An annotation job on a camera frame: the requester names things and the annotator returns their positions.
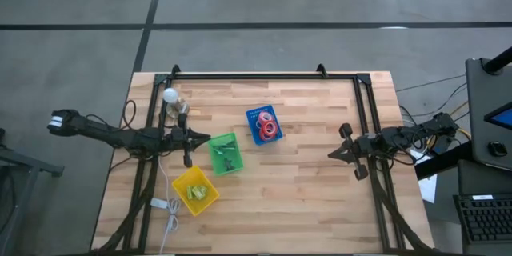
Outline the blue lit screen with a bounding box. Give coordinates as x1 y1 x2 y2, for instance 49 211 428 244
483 102 512 131

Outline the white power cable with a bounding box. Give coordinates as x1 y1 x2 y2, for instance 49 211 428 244
158 155 182 255

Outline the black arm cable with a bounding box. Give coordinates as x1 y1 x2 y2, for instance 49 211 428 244
390 142 417 166
121 98 138 129

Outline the round black knob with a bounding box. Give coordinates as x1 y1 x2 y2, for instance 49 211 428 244
487 141 508 158

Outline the black floor cable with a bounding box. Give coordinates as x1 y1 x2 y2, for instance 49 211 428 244
395 74 467 93

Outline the black pole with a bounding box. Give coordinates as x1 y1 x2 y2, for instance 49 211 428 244
482 46 512 75

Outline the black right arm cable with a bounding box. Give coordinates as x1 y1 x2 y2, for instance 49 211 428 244
390 142 417 166

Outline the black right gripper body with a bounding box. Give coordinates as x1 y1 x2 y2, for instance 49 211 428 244
338 122 383 181

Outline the black desk leg bar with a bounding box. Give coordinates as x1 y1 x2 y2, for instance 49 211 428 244
414 142 473 181

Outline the green plastic basket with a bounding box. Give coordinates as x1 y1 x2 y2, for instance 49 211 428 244
206 132 245 177

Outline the yellow plastic basket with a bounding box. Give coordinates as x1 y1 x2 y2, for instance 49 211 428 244
171 166 221 217

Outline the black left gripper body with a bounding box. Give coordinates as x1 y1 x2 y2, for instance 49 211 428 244
166 113 194 168

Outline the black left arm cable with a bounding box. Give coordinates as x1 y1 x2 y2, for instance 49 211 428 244
121 98 138 129

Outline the blue plastic basket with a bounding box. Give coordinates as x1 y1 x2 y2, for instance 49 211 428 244
245 104 284 146

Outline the grey metal stand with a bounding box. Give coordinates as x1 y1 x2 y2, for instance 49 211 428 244
0 127 65 256

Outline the black keyboard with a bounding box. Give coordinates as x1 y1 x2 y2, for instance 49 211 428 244
453 194 512 245

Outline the black metal table frame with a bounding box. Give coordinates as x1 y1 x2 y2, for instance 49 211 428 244
91 63 435 255

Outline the white paper sheet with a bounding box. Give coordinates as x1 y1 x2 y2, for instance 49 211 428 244
418 174 438 204

